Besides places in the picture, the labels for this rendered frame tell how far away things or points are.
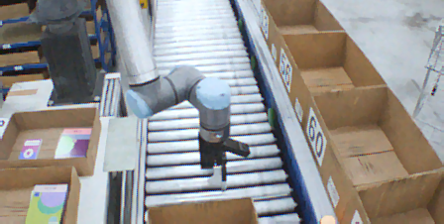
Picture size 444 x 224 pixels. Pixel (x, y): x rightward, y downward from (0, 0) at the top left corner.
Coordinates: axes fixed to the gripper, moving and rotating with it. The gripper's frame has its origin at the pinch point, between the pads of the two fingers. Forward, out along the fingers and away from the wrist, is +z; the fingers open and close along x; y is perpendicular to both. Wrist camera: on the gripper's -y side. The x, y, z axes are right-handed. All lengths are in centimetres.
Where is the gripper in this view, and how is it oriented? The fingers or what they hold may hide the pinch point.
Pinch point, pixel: (223, 176)
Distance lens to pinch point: 127.9
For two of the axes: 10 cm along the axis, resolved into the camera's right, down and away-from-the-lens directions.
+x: 1.1, 5.7, -8.2
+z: 0.2, 8.2, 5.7
